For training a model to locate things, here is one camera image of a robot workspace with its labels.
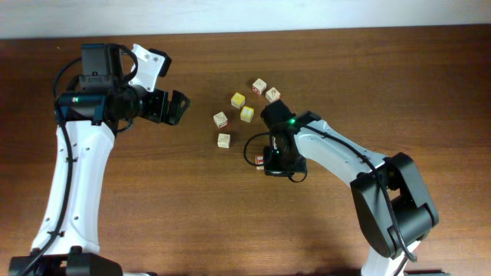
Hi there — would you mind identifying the wooden block red X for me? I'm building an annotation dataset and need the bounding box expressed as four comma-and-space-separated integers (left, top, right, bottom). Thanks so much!
255, 155, 264, 170

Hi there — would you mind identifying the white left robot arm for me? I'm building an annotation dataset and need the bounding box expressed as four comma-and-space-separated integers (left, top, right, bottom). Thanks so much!
8, 43, 190, 275

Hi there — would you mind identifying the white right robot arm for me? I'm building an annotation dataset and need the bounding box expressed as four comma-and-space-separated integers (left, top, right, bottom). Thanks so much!
261, 100, 440, 275

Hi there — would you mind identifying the wooden block red plain top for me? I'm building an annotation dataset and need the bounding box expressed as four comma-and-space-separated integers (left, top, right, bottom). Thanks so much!
213, 111, 228, 129

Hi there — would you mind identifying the wooden block yellow near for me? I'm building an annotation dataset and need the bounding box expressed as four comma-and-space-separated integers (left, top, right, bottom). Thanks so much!
240, 106, 255, 123

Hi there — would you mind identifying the wooden block yellow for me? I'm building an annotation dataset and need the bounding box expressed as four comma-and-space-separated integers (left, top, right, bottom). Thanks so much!
240, 106, 255, 123
230, 92, 246, 109

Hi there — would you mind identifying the wooden block yellow far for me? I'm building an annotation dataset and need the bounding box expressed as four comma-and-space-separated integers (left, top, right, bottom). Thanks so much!
230, 92, 246, 109

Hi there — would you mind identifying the wooden block plain leaf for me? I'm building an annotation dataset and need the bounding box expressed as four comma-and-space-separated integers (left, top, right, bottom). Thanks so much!
217, 133, 231, 149

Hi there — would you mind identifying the wooden block red six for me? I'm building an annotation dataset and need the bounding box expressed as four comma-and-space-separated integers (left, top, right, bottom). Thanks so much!
265, 87, 281, 103

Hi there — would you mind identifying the wooden block red far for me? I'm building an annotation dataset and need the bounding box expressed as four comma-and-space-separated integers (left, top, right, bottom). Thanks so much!
252, 78, 267, 95

